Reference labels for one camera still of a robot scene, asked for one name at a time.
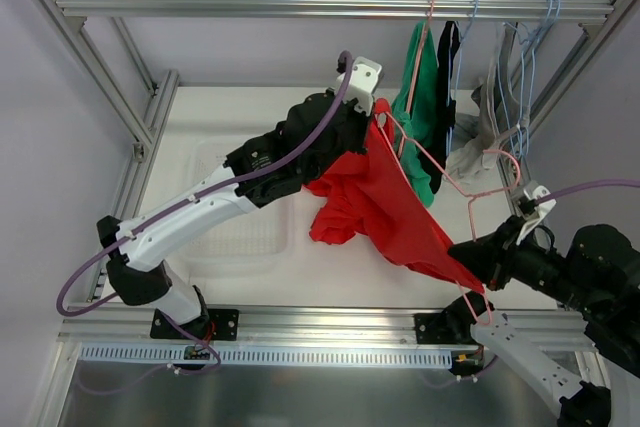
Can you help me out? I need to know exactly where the pink hanger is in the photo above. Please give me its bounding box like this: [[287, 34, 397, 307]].
[[376, 113, 522, 326], [394, 0, 435, 155]]

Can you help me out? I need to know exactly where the red tank top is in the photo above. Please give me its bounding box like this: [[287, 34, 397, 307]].
[[307, 120, 484, 294]]

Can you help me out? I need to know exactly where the green tank top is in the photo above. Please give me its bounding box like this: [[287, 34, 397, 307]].
[[391, 32, 438, 207]]

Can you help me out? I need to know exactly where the black tank top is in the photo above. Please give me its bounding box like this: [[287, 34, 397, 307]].
[[420, 21, 461, 194]]

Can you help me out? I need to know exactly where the blue hanger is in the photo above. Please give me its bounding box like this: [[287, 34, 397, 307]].
[[496, 0, 561, 160], [446, 0, 479, 155], [508, 0, 562, 160]]

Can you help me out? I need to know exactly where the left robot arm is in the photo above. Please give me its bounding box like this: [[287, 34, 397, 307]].
[[97, 89, 373, 339]]

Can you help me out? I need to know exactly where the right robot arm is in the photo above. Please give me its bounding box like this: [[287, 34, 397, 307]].
[[441, 216, 639, 426]]

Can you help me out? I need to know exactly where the grey tank top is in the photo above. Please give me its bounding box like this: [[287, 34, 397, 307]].
[[446, 26, 520, 184]]

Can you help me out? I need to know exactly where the white plastic basket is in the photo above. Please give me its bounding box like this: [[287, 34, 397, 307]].
[[177, 135, 293, 276]]

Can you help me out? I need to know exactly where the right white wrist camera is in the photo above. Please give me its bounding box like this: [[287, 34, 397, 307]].
[[513, 181, 556, 245]]

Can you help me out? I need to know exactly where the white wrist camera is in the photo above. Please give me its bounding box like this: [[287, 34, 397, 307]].
[[341, 56, 383, 117], [513, 181, 556, 245]]

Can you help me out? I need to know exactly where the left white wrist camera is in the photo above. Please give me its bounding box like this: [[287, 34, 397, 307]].
[[341, 56, 383, 117]]

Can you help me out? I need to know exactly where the aluminium hanging rail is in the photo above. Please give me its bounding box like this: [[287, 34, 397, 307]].
[[56, 0, 614, 25]]

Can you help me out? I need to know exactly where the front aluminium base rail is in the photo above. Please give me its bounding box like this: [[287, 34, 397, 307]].
[[57, 303, 594, 351]]

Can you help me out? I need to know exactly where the white slotted cable duct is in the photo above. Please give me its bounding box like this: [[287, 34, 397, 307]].
[[79, 343, 453, 370]]

